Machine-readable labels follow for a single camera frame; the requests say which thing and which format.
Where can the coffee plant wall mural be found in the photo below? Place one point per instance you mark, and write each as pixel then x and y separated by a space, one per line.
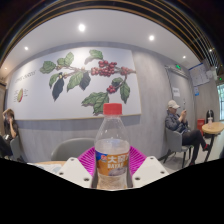
pixel 36 93

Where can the grey shell chair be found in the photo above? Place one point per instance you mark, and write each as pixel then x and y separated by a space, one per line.
pixel 71 148

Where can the grey door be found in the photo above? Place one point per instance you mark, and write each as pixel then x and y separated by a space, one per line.
pixel 180 83

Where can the person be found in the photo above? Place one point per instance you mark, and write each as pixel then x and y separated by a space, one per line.
pixel 176 123
pixel 9 128

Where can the green exit sign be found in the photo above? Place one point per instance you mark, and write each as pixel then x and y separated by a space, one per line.
pixel 178 66

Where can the white notice board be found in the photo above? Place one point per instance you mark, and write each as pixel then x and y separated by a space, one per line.
pixel 199 74

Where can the clear red-capped drink bottle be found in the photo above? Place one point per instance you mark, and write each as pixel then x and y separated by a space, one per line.
pixel 112 153

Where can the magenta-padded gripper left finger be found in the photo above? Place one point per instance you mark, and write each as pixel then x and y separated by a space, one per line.
pixel 75 171

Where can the round wooden side table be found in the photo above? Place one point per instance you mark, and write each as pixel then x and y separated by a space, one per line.
pixel 215 128

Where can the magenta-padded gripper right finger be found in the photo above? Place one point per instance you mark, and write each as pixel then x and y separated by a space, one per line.
pixel 150 170

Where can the red bin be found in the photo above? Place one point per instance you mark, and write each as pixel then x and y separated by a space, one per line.
pixel 200 126

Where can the round ceiling lights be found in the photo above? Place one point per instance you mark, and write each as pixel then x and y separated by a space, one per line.
pixel 81 27

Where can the dark tall bottle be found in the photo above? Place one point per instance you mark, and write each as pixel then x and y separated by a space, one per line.
pixel 210 113

